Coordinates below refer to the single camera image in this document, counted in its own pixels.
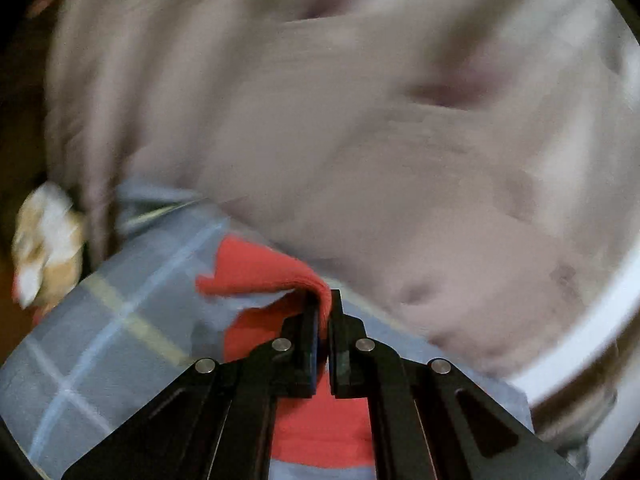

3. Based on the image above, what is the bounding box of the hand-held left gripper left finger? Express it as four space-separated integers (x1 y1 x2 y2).
62 293 320 480

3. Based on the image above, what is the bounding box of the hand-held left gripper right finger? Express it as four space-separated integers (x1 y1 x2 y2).
327 289 584 480

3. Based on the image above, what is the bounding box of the red knitted garment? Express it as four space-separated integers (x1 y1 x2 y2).
195 234 376 467

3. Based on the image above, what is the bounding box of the grey plaid bedsheet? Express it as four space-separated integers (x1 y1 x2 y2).
0 180 536 480

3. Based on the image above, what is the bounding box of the beige leaf-print headboard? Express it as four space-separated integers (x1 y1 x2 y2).
44 0 632 378

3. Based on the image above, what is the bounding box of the orange and white crumpled cloth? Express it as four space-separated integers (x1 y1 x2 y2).
12 182 89 312

